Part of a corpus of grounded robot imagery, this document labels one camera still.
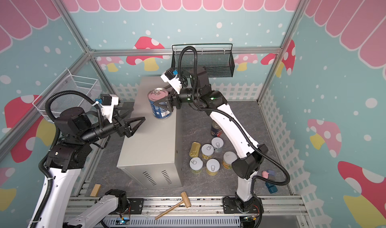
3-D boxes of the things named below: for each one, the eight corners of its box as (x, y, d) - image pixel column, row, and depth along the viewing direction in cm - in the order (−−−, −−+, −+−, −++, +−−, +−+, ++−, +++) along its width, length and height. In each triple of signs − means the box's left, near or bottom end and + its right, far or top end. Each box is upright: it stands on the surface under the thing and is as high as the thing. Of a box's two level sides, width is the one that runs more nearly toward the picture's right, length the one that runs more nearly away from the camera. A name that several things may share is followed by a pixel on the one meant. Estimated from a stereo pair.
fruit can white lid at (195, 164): (189, 173, 86) (188, 169, 81) (189, 160, 91) (189, 156, 86) (203, 173, 86) (203, 169, 81) (202, 161, 91) (203, 156, 86)
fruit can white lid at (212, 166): (206, 176, 86) (206, 172, 81) (205, 162, 91) (206, 158, 86) (219, 176, 86) (220, 172, 81) (218, 162, 91) (219, 158, 86)
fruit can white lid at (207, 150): (201, 159, 92) (201, 155, 87) (201, 147, 97) (201, 143, 92) (214, 159, 92) (214, 155, 87) (213, 147, 97) (213, 143, 92)
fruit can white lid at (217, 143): (211, 152, 94) (212, 148, 90) (211, 141, 99) (211, 136, 95) (223, 152, 94) (224, 148, 90) (222, 141, 99) (223, 136, 95)
